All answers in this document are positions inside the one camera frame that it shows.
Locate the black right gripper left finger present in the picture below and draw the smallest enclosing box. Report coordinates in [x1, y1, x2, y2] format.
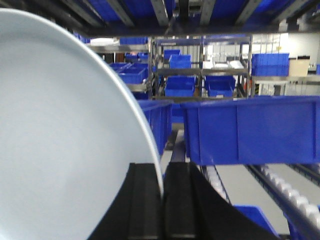
[88, 163, 162, 240]

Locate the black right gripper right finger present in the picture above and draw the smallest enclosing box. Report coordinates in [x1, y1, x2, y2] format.
[164, 162, 277, 240]

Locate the light blue round plate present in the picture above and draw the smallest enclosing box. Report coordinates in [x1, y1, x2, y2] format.
[0, 8, 163, 240]

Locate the small blue bin bottom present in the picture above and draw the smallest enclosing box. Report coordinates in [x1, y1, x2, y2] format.
[233, 204, 280, 239]

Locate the blue bin centre left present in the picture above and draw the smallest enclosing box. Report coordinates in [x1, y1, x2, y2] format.
[138, 99, 173, 156]

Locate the large blue bin right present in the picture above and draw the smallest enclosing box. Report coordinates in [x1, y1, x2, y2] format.
[181, 96, 320, 166]

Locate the grey metal storage rack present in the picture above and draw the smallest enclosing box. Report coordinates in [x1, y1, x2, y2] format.
[149, 34, 253, 99]

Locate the stacked blue bins far right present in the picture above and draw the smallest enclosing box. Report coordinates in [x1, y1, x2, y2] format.
[251, 53, 289, 77]

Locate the roller conveyor rail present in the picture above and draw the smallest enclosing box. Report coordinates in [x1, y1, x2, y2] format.
[245, 165, 320, 240]

